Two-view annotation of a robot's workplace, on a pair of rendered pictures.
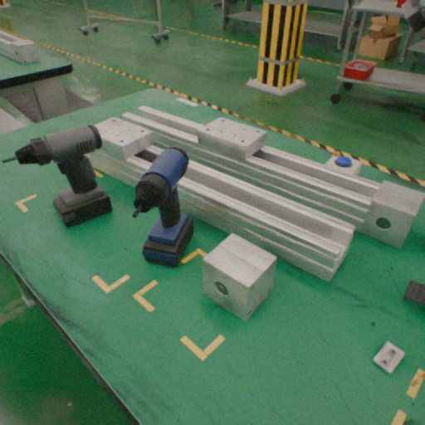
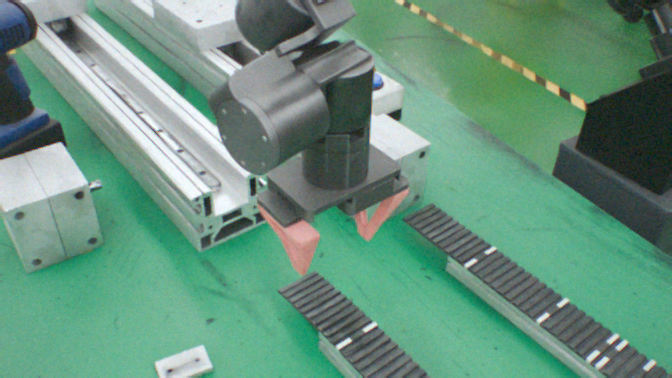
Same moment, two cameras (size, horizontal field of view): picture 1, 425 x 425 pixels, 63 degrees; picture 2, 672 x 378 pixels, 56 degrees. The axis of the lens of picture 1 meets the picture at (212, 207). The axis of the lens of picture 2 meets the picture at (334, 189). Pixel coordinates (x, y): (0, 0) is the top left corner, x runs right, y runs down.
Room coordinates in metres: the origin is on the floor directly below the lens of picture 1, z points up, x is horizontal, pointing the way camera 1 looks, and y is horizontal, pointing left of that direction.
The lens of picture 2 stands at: (-0.04, -0.52, 1.32)
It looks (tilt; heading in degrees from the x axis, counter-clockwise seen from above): 38 degrees down; 14
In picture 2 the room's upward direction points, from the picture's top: 2 degrees clockwise
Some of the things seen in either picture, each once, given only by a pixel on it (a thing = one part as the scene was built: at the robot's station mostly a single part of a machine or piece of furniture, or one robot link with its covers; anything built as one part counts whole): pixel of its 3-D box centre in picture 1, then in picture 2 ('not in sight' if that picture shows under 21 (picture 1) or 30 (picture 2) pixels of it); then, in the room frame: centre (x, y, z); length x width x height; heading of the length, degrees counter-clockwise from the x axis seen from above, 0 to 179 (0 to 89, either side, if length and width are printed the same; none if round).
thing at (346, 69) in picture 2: not in sight; (331, 90); (0.38, -0.41, 1.08); 0.07 x 0.06 x 0.07; 155
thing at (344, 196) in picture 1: (231, 157); (207, 50); (0.89, -0.05, 0.82); 0.80 x 0.10 x 0.09; 54
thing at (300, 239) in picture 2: not in sight; (311, 227); (0.37, -0.40, 0.94); 0.07 x 0.07 x 0.09; 53
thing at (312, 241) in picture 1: (189, 186); (101, 80); (0.74, 0.06, 0.82); 0.80 x 0.10 x 0.09; 54
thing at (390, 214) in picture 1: (393, 211); (382, 167); (0.64, -0.42, 0.83); 0.12 x 0.09 x 0.10; 144
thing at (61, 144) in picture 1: (62, 179); not in sight; (0.66, 0.34, 0.89); 0.20 x 0.08 x 0.22; 126
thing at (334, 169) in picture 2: not in sight; (335, 151); (0.39, -0.42, 1.02); 0.10 x 0.07 x 0.07; 143
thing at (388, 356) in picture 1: (388, 357); (184, 366); (0.30, -0.29, 0.78); 0.05 x 0.03 x 0.01; 132
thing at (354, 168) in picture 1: (339, 173); (363, 101); (0.82, -0.35, 0.81); 0.10 x 0.08 x 0.06; 144
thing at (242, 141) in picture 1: (232, 141); (204, 23); (0.89, -0.05, 0.87); 0.16 x 0.11 x 0.07; 54
